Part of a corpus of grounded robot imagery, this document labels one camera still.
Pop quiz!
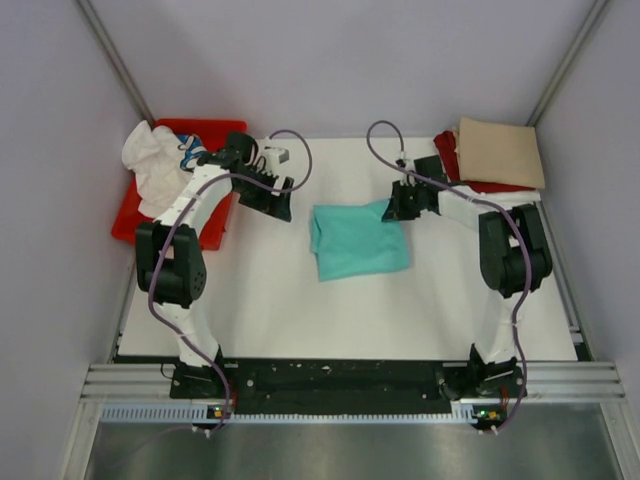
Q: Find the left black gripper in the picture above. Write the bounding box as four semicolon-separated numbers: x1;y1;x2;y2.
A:
233;164;292;221

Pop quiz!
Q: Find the teal t shirt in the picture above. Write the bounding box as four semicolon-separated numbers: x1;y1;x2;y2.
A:
309;200;411;282

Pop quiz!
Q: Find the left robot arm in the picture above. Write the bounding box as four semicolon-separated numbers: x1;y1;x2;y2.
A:
135;132;295;397

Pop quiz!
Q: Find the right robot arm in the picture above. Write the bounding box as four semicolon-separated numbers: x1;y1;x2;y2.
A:
381;156;553;398

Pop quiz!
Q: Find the white folded t shirt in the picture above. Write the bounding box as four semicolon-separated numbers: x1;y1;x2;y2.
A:
453;184;541;205

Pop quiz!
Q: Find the red folded t shirt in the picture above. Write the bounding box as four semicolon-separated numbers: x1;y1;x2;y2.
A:
433;130;532;194

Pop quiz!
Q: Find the red plastic bin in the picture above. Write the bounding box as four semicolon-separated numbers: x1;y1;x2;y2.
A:
110;117;249;253

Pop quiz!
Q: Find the beige folded t shirt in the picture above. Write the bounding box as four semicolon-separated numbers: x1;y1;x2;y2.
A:
456;117;546;189

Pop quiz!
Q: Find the white printed t shirt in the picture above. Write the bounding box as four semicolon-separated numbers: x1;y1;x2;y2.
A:
121;120;206;218

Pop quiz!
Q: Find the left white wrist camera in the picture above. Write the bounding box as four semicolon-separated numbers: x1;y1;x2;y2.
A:
261;146;290;171

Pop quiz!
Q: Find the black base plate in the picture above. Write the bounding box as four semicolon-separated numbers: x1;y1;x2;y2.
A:
170;358;525;415

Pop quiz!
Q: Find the aluminium frame rail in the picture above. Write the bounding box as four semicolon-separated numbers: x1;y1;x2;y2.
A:
80;362;626;404

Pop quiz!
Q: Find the grey slotted cable duct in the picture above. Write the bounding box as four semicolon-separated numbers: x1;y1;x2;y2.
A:
100;403;501;426

